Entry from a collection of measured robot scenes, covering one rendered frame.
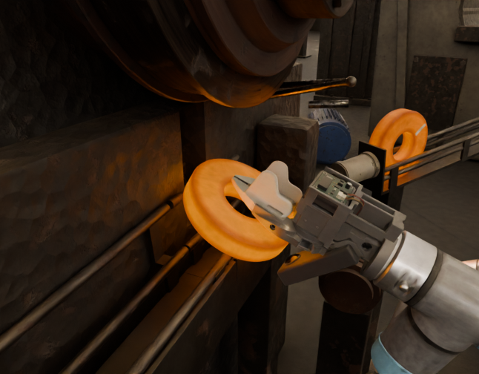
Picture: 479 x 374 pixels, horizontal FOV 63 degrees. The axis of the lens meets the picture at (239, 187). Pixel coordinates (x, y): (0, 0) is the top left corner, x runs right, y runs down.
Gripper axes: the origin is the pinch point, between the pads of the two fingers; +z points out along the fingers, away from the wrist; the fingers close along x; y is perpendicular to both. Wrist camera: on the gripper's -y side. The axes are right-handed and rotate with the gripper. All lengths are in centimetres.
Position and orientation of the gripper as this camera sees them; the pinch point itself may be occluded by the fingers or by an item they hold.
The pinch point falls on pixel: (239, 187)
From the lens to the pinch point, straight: 52.5
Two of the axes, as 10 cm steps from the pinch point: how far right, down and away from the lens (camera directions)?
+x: -4.4, 3.8, -8.1
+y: 3.1, -7.8, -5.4
